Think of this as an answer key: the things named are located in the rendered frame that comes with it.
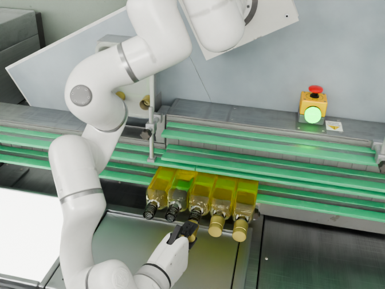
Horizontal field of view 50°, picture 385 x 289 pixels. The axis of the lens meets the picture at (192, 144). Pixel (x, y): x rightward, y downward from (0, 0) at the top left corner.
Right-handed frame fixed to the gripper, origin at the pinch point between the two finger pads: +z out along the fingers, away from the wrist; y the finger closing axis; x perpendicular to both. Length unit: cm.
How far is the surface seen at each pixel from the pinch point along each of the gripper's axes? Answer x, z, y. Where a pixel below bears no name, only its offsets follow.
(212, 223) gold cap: -4.1, 4.7, 1.5
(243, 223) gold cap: -10.6, 8.6, 1.4
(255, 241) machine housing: -11.1, 21.8, -15.0
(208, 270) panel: -4.7, 3.2, -12.6
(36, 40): 124, 77, 8
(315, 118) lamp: -17.9, 39.2, 18.8
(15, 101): 118, 53, -14
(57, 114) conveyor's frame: 63, 24, 6
